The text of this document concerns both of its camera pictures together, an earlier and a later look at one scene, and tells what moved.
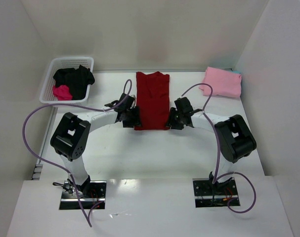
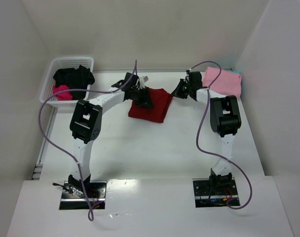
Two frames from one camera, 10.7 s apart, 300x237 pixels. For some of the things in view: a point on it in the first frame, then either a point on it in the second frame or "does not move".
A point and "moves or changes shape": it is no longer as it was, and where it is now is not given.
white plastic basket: [46, 93] does not move
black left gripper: [131, 118] → [145, 98]
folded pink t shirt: [224, 82] does not move
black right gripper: [176, 120] → [182, 89]
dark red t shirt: [152, 99] moves or changes shape
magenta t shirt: [62, 92] does not move
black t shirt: [76, 80] does not move
